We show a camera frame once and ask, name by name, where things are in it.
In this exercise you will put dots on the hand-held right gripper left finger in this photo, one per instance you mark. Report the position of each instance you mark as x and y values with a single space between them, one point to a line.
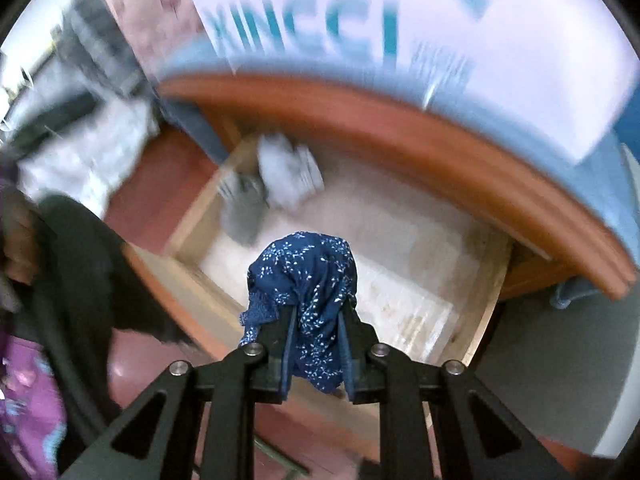
280 365

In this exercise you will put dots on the person's left hand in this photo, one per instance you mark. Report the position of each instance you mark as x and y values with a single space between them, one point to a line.
20 255

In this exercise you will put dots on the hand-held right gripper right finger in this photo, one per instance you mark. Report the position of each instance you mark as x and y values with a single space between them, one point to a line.
357 360

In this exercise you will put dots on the navy floral underwear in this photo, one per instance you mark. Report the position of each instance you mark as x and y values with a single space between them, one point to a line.
305 280

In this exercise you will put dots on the person's left forearm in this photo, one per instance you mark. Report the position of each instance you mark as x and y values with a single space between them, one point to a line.
90 270

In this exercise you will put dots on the purple floral garment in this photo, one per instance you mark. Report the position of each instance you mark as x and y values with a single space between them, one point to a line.
30 410

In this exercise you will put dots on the pink floral curtain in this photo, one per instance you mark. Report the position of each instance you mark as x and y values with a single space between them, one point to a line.
150 15

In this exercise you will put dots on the light blue underwear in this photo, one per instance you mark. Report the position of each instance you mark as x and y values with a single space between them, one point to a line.
290 175

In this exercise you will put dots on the white shoe box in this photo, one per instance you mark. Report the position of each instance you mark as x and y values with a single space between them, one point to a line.
525 60

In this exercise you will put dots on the blue checked cloth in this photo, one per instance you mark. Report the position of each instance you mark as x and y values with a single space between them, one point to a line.
600 190

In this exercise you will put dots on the grey plaid cloth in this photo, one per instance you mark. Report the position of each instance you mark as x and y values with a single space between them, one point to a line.
100 45

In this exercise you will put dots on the grey garment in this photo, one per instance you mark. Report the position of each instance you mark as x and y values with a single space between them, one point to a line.
245 210

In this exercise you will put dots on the white floral cloth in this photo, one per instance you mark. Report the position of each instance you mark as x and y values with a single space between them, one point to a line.
90 160

